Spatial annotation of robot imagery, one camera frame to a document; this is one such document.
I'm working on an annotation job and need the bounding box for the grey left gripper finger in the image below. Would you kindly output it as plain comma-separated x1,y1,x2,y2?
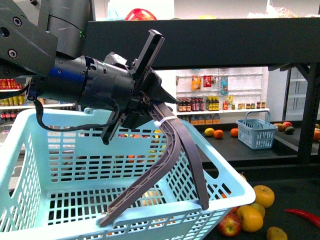
99,102,181,227

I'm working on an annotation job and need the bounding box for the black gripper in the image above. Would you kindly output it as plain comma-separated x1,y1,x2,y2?
29,29,178,145

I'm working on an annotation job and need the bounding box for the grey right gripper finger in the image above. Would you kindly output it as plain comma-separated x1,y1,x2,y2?
172,117,209,210

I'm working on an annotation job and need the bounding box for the teal plastic shopping basket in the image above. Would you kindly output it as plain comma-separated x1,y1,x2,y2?
0,109,256,240

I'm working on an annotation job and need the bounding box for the white store shelf right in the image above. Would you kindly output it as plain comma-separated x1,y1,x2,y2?
175,67,269,125

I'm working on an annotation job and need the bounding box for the white store shelf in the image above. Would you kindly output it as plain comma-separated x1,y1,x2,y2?
0,78,78,123
175,67,269,125

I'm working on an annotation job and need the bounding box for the far yellow lemon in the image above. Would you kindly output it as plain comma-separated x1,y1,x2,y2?
204,127,215,137

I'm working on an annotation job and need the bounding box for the white store shelf left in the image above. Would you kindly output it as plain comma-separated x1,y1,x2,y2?
0,78,78,123

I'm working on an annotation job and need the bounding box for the far orange mandarin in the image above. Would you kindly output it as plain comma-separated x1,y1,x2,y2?
213,129,224,139

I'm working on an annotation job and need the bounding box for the far orange by basket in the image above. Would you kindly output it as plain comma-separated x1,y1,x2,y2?
230,128,239,138

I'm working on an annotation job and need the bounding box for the large red apple top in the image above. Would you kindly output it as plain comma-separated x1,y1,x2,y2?
124,8,157,21

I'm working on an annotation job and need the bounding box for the light blue far basket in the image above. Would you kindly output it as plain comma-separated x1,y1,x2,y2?
236,110,278,150

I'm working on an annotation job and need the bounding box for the red yellow apple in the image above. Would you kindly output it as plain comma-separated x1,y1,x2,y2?
217,212,242,238

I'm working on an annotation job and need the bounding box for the golden yellow apple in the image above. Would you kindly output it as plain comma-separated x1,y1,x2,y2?
253,185,275,208

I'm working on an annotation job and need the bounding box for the yellow green pear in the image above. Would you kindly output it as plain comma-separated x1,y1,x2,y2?
251,202,266,218

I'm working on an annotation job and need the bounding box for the large yellow orange fruit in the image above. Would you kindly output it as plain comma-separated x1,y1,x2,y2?
236,205,264,233

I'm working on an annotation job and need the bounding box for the brownish yellow pear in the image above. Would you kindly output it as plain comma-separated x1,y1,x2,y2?
266,226,288,240

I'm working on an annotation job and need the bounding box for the red chili pepper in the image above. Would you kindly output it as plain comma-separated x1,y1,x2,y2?
284,208,320,229

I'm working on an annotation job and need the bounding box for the black cable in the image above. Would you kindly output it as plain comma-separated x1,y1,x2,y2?
33,96,121,132

